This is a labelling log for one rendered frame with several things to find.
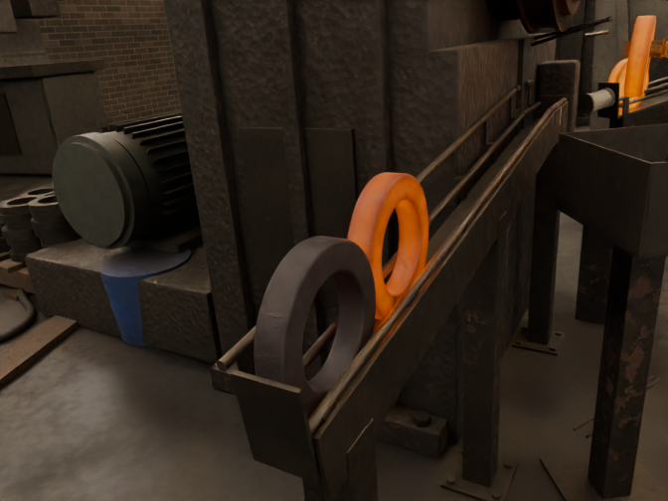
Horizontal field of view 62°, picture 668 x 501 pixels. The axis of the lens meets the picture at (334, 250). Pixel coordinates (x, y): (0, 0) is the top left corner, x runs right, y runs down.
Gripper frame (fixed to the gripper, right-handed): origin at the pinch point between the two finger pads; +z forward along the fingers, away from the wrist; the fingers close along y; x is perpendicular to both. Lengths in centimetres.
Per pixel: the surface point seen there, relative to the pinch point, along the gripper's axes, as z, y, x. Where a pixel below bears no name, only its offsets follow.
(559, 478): 1, -33, -83
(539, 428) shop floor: 7, -17, -85
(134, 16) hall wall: 627, 440, 18
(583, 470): -4, -28, -83
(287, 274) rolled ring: 21, -96, -13
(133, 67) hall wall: 624, 422, -45
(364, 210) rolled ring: 22, -80, -12
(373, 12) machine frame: 43, -34, 8
